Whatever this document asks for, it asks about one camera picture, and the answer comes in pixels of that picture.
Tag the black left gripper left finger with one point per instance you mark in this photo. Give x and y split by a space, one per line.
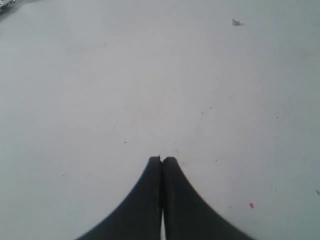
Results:
139 215

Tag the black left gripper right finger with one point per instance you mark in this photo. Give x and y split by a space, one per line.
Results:
186 215

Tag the small clear plastic scrap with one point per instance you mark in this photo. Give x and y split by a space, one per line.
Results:
237 23

